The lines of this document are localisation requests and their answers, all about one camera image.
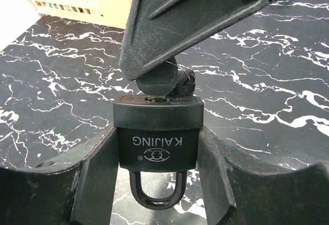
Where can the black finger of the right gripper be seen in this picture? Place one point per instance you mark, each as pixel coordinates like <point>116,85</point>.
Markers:
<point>157,30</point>

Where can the black padlock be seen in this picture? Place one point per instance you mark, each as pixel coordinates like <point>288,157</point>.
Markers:
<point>158,137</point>

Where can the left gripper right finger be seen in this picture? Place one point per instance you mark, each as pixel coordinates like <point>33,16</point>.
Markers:
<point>241,189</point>

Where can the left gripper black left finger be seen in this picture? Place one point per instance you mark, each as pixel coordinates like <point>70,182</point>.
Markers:
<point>76,187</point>

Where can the black head key set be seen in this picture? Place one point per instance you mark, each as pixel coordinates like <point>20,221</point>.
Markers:
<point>167,80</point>

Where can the black marble pattern mat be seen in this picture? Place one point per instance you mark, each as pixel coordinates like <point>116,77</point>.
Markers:
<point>263,82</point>

